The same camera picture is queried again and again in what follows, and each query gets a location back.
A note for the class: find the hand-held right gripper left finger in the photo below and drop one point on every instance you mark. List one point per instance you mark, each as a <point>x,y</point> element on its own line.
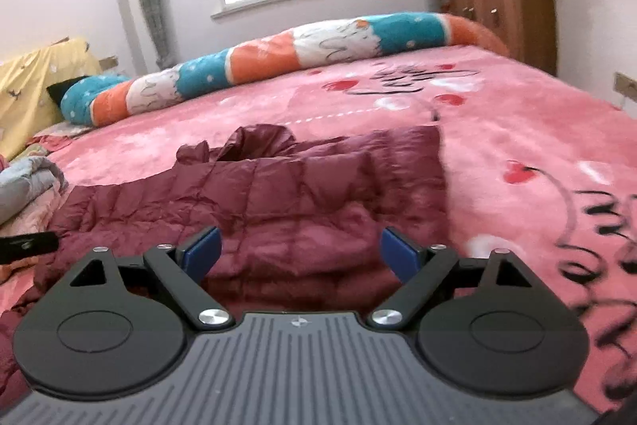
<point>204,250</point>

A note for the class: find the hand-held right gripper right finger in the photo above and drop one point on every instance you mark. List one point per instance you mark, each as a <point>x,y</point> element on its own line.
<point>398,255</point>

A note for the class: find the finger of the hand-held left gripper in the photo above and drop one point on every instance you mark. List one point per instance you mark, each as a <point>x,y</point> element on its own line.
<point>27,247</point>

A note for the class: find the maroon puffer jacket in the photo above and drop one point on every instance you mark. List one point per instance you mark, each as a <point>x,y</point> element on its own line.
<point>298,191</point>

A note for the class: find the grey folded quilt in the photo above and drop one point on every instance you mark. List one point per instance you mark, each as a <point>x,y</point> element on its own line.
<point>25,191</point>

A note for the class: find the floral ruffled cloth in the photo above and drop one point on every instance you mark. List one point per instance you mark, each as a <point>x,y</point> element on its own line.
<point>59,137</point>

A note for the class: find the yellow printed cloth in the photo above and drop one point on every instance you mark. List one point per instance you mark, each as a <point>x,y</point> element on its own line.
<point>35,91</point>

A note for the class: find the black cloth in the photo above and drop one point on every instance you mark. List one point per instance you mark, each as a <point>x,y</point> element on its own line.
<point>64,90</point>

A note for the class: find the pink printed blanket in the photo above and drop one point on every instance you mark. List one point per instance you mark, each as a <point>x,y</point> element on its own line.
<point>497,116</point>

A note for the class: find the long striped bolster pillow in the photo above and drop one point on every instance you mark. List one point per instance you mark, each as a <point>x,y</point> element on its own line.
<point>259,59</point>

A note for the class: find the wooden cabinet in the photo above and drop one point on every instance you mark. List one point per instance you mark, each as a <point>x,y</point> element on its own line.
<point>517,11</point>

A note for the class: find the wall socket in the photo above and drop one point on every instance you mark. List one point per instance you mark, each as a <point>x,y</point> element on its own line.
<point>626,87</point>

